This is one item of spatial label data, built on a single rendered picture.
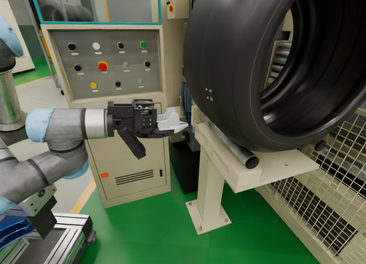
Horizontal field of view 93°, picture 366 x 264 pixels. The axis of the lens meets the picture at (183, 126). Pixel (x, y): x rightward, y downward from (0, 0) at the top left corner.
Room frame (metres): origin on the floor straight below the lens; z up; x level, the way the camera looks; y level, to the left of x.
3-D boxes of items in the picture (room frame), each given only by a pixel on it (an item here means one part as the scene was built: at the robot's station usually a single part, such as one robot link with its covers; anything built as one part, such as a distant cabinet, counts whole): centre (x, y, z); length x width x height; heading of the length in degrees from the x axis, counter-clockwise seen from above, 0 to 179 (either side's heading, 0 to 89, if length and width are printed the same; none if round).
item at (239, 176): (0.57, -0.16, 0.84); 0.36 x 0.09 x 0.06; 18
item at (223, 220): (0.85, -0.19, 0.01); 0.27 x 0.27 x 0.02; 18
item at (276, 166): (0.61, -0.29, 0.80); 0.37 x 0.36 x 0.02; 108
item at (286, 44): (0.94, -0.58, 1.05); 0.20 x 0.15 x 0.30; 18
